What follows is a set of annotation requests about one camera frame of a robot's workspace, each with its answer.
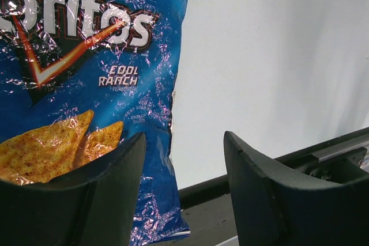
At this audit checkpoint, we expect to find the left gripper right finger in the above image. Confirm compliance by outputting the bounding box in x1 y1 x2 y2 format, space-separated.
223 130 369 246

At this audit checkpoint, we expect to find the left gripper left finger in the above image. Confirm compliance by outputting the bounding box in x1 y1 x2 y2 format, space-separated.
1 133 146 246

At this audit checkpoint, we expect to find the blue Doritos chips bag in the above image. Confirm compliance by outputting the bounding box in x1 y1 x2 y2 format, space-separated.
1 0 190 245

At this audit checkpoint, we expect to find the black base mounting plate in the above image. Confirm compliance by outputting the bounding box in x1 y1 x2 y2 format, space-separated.
155 126 369 246

